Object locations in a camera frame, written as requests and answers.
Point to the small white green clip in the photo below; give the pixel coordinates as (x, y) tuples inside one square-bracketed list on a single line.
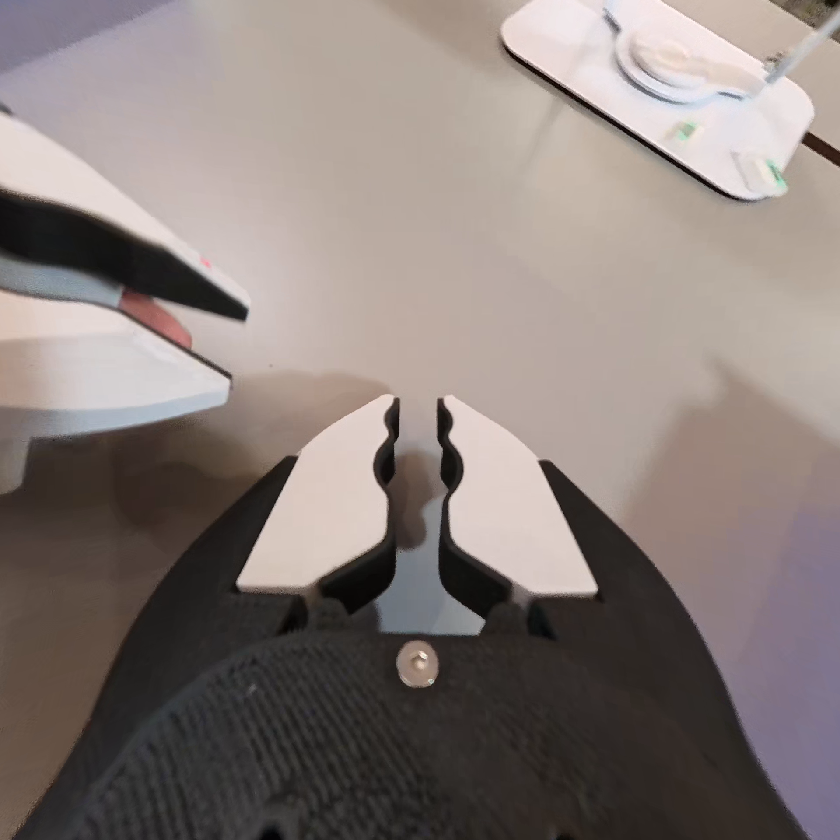
[(682, 131), (758, 174)]

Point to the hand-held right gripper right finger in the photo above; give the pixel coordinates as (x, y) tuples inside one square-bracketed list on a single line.
[(512, 518)]

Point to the person's left hand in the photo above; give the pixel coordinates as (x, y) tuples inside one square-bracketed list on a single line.
[(157, 321)]

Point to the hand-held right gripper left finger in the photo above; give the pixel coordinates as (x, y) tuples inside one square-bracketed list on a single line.
[(315, 512)]

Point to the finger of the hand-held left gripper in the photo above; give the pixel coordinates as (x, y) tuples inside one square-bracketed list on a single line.
[(98, 216), (98, 367)]

